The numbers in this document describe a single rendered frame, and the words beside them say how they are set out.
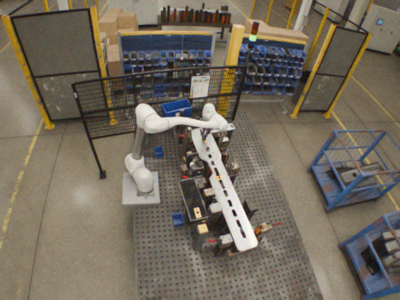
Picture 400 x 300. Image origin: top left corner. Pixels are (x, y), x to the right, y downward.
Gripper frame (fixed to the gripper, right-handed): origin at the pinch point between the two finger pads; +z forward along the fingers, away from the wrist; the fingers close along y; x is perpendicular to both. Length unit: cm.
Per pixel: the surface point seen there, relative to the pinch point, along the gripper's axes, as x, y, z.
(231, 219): -89, -5, 6
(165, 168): -3, -41, 36
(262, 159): -17, 72, 36
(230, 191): -63, 4, 6
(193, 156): -28.9, -21.0, -9.1
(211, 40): 172, 65, -30
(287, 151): 34, 177, 106
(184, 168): -33.8, -30.1, -1.6
